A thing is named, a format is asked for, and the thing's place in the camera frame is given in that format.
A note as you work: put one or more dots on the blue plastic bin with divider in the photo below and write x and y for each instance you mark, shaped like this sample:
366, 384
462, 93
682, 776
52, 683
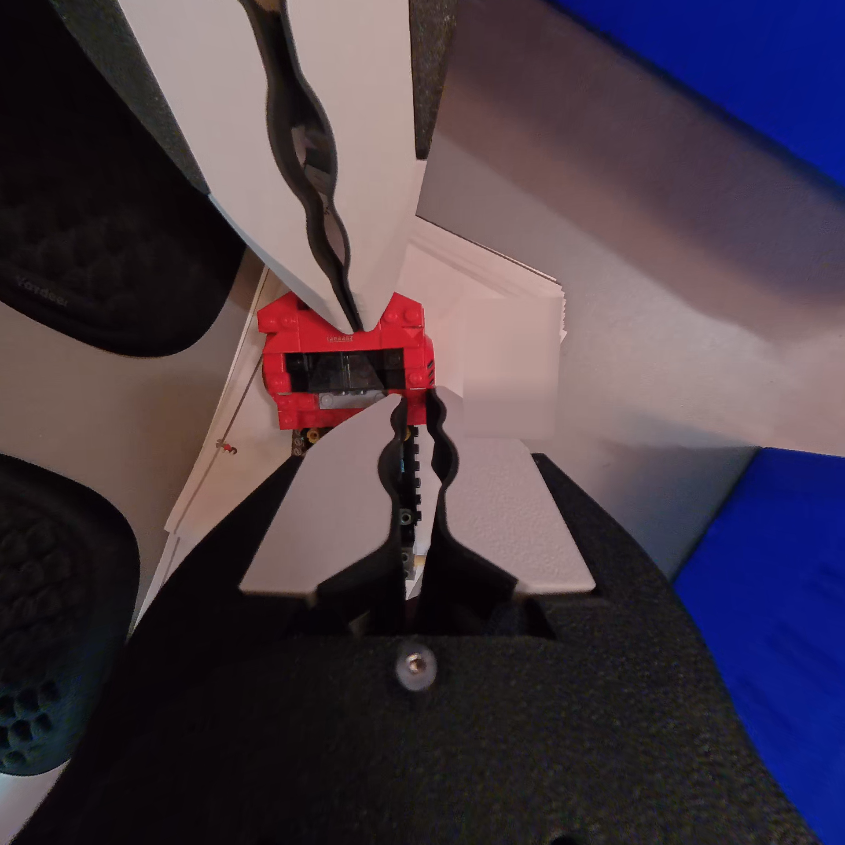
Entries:
779, 627

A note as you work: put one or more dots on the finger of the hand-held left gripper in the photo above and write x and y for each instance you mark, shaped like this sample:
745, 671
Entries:
218, 132
376, 132

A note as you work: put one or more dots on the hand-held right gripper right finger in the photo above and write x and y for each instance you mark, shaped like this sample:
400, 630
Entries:
521, 528

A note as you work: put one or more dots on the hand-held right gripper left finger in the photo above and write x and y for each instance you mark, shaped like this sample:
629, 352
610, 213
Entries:
323, 528

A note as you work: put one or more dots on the red lego car body section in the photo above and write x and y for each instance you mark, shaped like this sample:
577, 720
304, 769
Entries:
406, 330

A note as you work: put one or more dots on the white instruction booklet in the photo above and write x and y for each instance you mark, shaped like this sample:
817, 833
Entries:
218, 475

